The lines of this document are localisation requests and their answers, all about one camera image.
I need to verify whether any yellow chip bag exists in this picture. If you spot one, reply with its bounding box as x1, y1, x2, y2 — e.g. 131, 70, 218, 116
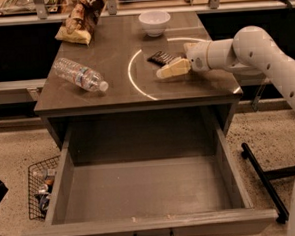
55, 0, 107, 45

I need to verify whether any open grey top drawer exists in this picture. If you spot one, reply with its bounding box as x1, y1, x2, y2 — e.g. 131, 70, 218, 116
12, 101, 280, 236

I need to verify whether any black metal stand base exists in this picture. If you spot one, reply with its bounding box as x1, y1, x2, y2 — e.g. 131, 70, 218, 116
241, 143, 295, 224

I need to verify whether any black rxbar chocolate bar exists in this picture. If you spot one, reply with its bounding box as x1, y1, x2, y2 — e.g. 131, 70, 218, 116
147, 51, 176, 67

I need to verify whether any clear plastic water bottle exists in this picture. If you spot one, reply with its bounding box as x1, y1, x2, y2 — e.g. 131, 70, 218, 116
53, 58, 109, 93

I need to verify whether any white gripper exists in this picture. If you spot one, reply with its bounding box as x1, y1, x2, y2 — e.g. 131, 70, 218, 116
156, 41, 210, 79

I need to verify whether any white ceramic bowl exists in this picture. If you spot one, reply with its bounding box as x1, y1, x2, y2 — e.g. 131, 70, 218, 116
138, 10, 171, 37

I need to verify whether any black wire basket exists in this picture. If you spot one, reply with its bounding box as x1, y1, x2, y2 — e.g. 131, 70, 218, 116
27, 156, 60, 221

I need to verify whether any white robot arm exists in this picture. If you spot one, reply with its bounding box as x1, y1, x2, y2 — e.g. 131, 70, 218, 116
156, 25, 295, 236

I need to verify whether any grey wooden cabinet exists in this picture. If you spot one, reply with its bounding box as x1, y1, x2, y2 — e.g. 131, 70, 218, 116
35, 12, 242, 144

